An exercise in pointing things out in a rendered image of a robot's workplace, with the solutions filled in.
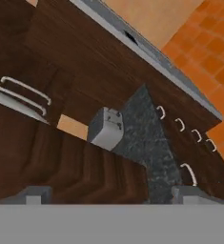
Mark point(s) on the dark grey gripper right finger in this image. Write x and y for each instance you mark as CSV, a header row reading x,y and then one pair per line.
x,y
186,191

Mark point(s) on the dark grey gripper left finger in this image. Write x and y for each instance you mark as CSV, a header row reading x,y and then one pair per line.
x,y
37,192

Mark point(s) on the dark wood drawer cabinet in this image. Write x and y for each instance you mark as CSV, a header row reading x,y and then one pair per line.
x,y
208,168

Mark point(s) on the dark wood cabinet door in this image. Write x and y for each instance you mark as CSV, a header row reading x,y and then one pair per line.
x,y
15,54

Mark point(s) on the dark wood cabinet run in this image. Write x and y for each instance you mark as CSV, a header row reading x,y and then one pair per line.
x,y
94,60

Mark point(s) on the grey toaster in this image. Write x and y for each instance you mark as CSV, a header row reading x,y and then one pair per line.
x,y
105,130

